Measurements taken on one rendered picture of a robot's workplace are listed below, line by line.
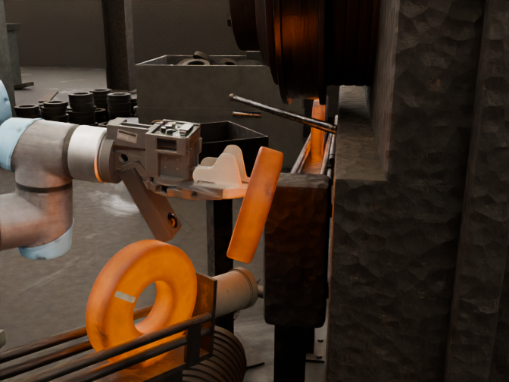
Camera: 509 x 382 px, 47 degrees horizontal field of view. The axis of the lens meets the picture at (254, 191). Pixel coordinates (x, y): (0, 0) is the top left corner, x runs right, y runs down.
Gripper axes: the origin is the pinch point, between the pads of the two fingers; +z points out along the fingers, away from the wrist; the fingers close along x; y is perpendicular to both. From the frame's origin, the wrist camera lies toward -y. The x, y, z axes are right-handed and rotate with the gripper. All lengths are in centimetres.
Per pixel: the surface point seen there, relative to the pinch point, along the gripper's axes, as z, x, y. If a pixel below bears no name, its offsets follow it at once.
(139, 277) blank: -10.2, -15.1, -6.2
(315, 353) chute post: 11, 82, -88
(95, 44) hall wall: -490, 1014, -167
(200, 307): -4.8, -7.5, -14.2
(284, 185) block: 2.9, 10.1, -2.7
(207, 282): -3.9, -7.5, -10.3
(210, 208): -24, 78, -41
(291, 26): 0.9, 18.3, 19.2
